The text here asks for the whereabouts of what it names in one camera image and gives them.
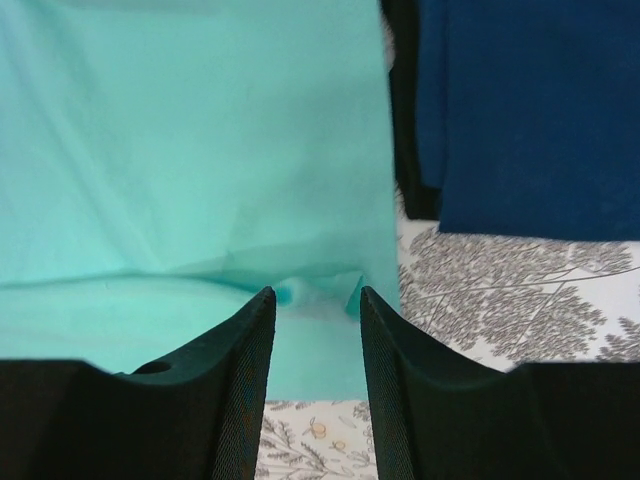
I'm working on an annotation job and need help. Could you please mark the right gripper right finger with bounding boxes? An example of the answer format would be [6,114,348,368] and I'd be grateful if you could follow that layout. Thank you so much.
[360,287,639,480]

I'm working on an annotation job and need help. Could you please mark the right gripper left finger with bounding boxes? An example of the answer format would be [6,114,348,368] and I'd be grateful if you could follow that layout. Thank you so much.
[1,287,276,479]

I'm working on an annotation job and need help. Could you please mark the teal t shirt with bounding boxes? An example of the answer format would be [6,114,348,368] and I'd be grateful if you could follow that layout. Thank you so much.
[1,1,399,400]

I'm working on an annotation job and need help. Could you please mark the floral table mat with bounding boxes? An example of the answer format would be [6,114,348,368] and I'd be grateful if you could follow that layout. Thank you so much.
[256,219,639,479]

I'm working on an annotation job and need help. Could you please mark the black folded garment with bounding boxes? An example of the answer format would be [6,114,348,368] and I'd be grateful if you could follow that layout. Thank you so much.
[380,0,440,220]

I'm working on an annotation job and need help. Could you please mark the navy folded t shirt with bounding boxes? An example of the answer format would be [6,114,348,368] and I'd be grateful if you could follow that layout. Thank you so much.
[416,0,639,241]

